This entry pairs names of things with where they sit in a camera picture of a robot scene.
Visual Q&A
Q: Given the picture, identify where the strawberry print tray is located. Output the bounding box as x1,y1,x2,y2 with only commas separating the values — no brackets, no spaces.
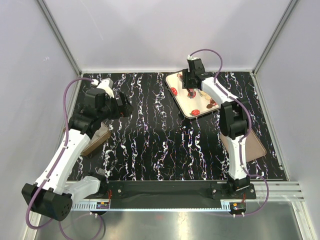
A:
165,72,219,119

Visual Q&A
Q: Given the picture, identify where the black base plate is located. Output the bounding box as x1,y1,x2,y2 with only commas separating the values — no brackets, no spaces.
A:
106,180,257,211

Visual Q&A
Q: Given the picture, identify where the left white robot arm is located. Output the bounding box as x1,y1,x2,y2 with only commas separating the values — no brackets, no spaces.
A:
21,88,134,222

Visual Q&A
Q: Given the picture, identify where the controller board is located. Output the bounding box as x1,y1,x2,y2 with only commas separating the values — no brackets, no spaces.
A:
96,201,110,210
231,202,246,212

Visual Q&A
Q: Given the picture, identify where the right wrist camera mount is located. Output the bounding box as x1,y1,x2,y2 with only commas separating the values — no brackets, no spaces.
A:
187,56,205,74

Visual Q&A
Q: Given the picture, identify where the left controller board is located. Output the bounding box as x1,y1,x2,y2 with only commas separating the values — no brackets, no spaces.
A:
96,201,110,210

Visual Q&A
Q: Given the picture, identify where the right controller board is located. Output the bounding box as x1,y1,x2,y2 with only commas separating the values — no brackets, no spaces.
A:
231,202,246,212

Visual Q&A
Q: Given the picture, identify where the white chocolate middle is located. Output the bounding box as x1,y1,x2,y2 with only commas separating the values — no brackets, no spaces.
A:
201,91,208,98

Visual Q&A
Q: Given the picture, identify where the rose gold tin lid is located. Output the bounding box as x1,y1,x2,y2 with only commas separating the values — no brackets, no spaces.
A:
219,131,267,165

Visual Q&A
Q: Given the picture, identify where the gold tin box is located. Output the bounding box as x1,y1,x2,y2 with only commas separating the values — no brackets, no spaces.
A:
62,121,112,158

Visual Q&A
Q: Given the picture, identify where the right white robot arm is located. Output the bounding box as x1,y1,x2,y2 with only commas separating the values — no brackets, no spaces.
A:
182,69,252,199

